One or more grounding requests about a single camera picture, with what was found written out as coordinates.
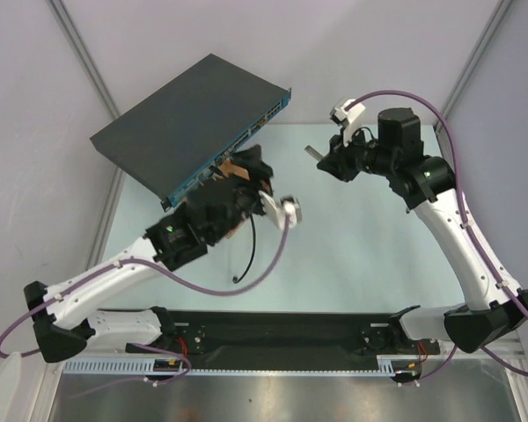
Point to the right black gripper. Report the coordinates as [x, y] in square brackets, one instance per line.
[339, 158]

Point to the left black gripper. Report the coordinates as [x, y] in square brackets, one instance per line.
[251, 158]

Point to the silver transceiver module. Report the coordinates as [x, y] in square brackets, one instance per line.
[313, 152]

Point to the dark grey network switch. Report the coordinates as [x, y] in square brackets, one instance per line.
[172, 141]

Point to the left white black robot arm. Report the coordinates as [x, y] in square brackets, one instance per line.
[68, 318]

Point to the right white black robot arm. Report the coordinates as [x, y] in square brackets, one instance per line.
[495, 304]

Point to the wooden board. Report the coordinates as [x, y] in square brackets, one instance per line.
[223, 176]

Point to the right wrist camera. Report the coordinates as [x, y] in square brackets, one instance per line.
[347, 115]

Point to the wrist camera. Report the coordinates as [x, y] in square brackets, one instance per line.
[284, 212]
[347, 115]

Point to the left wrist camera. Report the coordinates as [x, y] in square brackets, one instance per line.
[284, 212]

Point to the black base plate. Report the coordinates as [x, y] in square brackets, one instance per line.
[279, 341]

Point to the white slotted cable duct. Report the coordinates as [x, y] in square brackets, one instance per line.
[102, 365]

